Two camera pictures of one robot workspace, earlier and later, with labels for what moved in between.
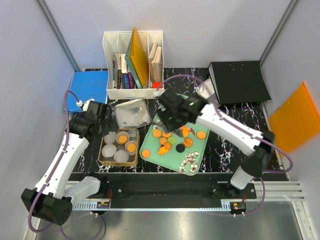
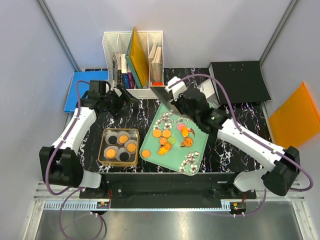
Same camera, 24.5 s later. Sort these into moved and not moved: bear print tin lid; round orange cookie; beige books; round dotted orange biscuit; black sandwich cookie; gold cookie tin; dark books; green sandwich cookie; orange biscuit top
Moved: bear print tin lid; black sandwich cookie; round dotted orange biscuit
Not moved: orange biscuit top; round orange cookie; beige books; green sandwich cookie; gold cookie tin; dark books
